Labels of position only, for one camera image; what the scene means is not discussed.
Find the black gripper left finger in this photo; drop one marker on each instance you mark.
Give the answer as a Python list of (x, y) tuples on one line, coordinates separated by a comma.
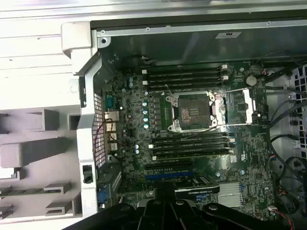
[(144, 218)]

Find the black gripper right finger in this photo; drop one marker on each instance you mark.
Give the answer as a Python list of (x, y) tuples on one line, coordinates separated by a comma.
[(204, 220)]

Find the metal socket cover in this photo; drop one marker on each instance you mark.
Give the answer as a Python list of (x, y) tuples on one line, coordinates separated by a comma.
[(219, 109)]

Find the metal locking lever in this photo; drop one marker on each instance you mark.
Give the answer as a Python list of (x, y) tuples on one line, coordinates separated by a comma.
[(199, 130), (168, 90)]

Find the CPU socket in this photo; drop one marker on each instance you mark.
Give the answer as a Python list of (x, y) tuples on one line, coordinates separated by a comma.
[(192, 110)]

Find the black graphics card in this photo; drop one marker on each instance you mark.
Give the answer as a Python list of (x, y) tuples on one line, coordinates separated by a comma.
[(196, 190)]

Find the silver finned heatsink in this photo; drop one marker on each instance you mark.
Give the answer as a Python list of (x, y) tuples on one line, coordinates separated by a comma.
[(229, 195)]

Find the blue expansion slot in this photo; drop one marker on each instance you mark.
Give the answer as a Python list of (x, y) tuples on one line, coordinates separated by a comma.
[(168, 177)]

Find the black expansion slot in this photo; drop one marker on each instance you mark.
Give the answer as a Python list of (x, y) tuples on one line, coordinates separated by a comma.
[(168, 165)]

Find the black RAM slot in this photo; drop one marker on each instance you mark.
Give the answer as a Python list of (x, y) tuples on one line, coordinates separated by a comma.
[(184, 85), (184, 70), (192, 152), (192, 136), (184, 80), (184, 75), (192, 146), (192, 141)]

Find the green motherboard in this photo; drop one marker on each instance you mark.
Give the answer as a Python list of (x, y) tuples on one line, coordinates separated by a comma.
[(254, 167)]

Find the silver network port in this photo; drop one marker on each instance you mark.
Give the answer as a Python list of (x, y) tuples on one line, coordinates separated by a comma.
[(111, 115)]

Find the blue serial port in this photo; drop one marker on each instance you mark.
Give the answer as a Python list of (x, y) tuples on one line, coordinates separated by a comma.
[(109, 101)]

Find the green RAM stick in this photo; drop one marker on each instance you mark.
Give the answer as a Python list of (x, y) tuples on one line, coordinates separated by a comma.
[(24, 192)]

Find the grey parts rack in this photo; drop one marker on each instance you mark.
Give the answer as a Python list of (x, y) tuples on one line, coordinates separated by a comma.
[(36, 148)]

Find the round coin battery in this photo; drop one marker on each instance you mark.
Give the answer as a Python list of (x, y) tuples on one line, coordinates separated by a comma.
[(251, 80)]

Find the metal drive cage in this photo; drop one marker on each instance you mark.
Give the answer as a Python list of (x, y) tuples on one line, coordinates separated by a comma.
[(293, 97)]

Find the black PC case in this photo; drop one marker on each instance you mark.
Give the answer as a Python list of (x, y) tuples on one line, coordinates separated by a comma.
[(168, 48)]

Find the white corner clamp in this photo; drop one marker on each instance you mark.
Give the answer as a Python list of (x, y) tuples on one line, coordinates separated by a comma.
[(76, 36)]

